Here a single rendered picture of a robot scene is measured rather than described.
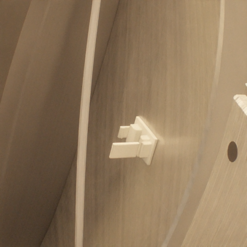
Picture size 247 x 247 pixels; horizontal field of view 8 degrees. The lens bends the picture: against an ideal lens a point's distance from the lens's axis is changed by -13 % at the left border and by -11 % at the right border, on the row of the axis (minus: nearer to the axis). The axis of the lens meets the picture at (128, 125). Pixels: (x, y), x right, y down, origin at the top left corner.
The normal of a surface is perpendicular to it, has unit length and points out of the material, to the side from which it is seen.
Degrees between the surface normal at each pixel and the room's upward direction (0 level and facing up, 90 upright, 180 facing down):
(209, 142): 90
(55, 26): 110
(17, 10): 71
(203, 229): 90
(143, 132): 90
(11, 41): 66
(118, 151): 115
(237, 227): 90
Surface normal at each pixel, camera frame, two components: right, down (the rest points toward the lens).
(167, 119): -0.87, 0.03
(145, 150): 0.44, 0.52
